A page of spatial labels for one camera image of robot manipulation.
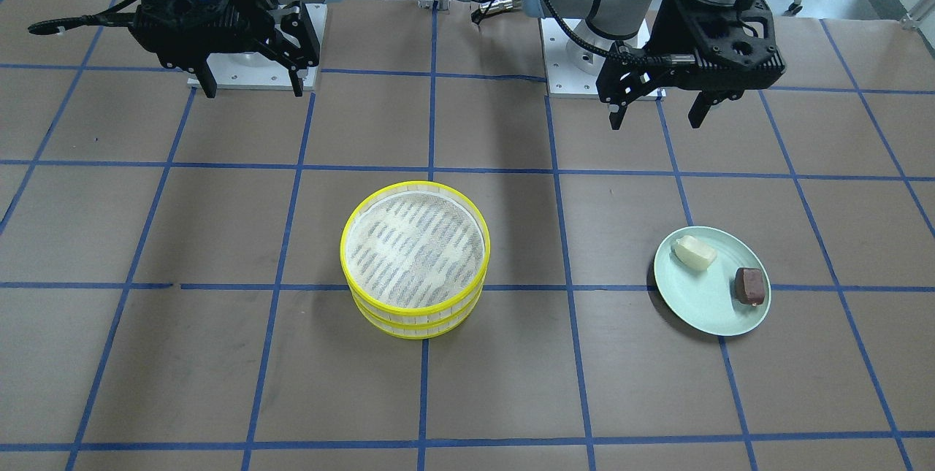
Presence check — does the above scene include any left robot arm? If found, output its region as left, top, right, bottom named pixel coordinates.
left=523, top=0, right=786, bottom=129

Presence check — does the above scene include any light green plate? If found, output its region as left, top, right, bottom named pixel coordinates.
left=652, top=226, right=772, bottom=337

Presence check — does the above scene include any yellow steamer layer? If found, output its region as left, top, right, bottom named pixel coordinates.
left=351, top=288, right=482, bottom=340
left=338, top=180, right=491, bottom=317

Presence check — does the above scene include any brown steamed bun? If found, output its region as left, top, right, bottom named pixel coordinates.
left=733, top=267, right=767, bottom=307

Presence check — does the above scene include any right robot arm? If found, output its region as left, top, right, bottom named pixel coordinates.
left=129, top=0, right=340, bottom=98

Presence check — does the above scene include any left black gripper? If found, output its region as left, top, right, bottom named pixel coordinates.
left=595, top=0, right=786, bottom=131

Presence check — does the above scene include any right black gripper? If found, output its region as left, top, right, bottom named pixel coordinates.
left=130, top=0, right=321, bottom=99

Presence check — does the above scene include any white steamed bun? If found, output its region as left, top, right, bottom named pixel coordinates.
left=672, top=234, right=718, bottom=272

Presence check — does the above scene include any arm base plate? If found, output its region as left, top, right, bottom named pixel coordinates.
left=539, top=17, right=667, bottom=99
left=207, top=3, right=329, bottom=92

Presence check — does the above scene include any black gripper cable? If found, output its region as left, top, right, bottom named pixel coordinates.
left=28, top=12, right=140, bottom=37

